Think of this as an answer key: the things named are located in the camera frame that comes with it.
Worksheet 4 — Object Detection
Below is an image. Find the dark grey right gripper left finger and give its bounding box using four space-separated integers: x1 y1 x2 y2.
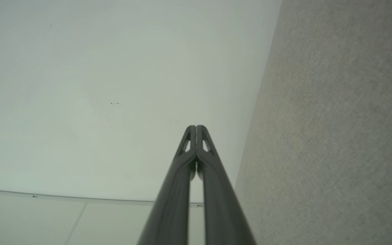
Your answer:
137 125 197 245

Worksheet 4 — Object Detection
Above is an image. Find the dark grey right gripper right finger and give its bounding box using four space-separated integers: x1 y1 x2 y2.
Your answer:
196 125 257 245

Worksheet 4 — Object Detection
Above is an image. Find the grey felt mat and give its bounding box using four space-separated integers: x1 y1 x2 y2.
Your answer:
234 0 392 245

